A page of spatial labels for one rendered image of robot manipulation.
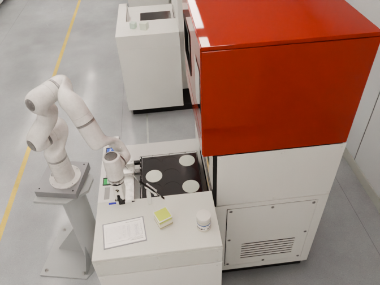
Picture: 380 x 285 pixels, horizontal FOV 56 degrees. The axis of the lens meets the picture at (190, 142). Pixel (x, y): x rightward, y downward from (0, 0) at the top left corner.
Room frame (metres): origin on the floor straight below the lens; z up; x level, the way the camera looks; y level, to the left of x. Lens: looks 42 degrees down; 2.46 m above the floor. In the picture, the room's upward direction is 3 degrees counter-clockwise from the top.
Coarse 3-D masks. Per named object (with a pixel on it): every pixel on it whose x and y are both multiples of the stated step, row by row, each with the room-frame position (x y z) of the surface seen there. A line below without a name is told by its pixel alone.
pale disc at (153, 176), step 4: (148, 172) 1.49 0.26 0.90; (152, 172) 1.49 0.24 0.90; (156, 172) 1.49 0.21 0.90; (160, 172) 1.49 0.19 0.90; (148, 176) 1.46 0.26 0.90; (152, 176) 1.46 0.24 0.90; (156, 176) 1.46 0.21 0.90; (160, 176) 1.46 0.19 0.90; (148, 180) 1.43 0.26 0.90; (152, 180) 1.43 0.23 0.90; (156, 180) 1.43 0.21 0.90
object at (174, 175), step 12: (168, 156) 1.63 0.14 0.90; (180, 156) 1.62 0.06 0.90; (192, 156) 1.62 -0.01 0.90; (144, 168) 1.54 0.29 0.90; (156, 168) 1.53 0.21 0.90; (168, 168) 1.53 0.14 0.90; (180, 168) 1.52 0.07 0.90; (192, 168) 1.52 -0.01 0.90; (144, 180) 1.43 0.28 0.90; (168, 180) 1.42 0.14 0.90; (180, 180) 1.42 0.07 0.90; (144, 192) 1.34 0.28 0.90; (156, 192) 1.34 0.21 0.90; (168, 192) 1.33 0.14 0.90; (180, 192) 1.33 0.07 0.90
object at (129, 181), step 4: (124, 168) 1.56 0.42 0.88; (128, 168) 1.56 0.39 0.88; (132, 168) 1.56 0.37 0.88; (128, 176) 1.49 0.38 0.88; (132, 176) 1.49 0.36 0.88; (124, 180) 1.46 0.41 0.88; (128, 180) 1.46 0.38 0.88; (132, 180) 1.46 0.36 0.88; (128, 184) 1.42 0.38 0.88; (132, 184) 1.42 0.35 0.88; (128, 188) 1.39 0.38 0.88; (132, 188) 1.39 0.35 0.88; (128, 192) 1.36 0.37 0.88; (132, 192) 1.36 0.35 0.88; (128, 196) 1.33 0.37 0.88; (132, 196) 1.33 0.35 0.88
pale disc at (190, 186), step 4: (188, 180) 1.41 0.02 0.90; (192, 180) 1.41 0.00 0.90; (184, 184) 1.38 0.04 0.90; (188, 184) 1.38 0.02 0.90; (192, 184) 1.38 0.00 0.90; (196, 184) 1.38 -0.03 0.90; (184, 188) 1.35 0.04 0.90; (188, 188) 1.35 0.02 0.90; (192, 188) 1.35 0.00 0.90; (196, 188) 1.35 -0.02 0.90; (188, 192) 1.32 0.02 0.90; (192, 192) 1.32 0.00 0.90
